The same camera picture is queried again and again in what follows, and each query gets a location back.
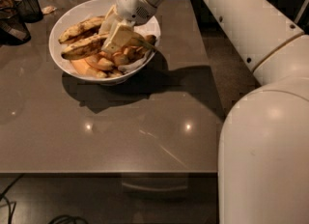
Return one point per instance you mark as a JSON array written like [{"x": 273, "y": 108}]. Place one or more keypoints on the dark appliance at left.
[{"x": 13, "y": 30}]

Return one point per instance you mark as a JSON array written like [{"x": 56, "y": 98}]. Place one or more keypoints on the black mesh basket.
[{"x": 29, "y": 10}]

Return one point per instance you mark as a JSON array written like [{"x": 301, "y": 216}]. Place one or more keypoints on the small crumpled wrapper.
[{"x": 48, "y": 9}]

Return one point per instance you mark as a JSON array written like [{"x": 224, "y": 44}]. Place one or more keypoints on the grey drawer handle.
[{"x": 154, "y": 188}]

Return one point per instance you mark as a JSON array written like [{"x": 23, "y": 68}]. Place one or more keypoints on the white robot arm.
[{"x": 263, "y": 155}]

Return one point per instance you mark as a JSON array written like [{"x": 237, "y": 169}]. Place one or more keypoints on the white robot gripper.
[{"x": 131, "y": 5}]

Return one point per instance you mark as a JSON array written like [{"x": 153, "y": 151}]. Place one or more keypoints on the spotted banana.
[
  {"x": 92, "y": 45},
  {"x": 87, "y": 26}
]

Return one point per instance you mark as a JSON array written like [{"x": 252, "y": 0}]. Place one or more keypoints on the white ceramic bowl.
[{"x": 73, "y": 16}]

